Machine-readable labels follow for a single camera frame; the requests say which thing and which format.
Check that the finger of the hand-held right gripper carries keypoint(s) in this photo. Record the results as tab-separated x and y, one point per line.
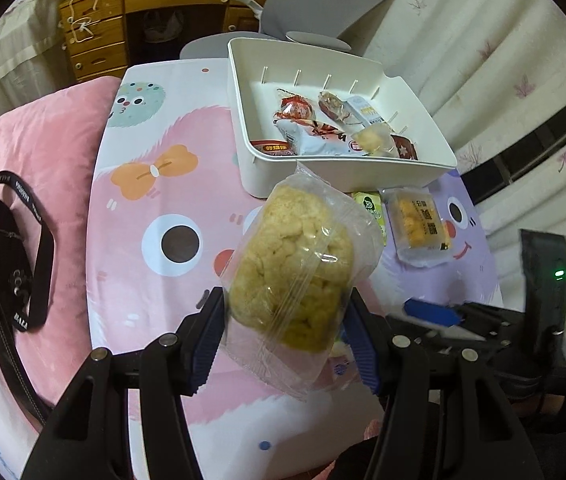
433	312

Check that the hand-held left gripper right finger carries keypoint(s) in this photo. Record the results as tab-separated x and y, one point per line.
363	350

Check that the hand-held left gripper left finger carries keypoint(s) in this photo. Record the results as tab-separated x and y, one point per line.
208	350

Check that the yellow rice cake packet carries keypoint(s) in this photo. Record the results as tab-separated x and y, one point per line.
293	260

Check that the large white snack bag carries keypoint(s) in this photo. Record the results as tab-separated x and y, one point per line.
313	140

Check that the red snack packet yellow label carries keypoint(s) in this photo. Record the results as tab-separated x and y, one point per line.
270	147

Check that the round red snack packet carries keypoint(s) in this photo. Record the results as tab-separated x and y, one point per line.
297	108

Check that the white plastic bin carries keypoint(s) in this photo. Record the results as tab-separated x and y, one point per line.
273	70

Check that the orange cake packet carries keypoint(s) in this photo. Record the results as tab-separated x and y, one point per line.
413	222

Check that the green snack packet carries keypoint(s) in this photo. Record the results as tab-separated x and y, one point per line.
369	207

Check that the dark window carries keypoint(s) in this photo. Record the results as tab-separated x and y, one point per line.
538	160

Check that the white leaf print curtain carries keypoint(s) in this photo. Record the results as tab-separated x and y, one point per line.
13	60
463	35

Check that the grey bag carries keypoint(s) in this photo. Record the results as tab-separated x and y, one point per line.
163	25

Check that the wooden desk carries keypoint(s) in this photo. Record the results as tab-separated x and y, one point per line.
98	25

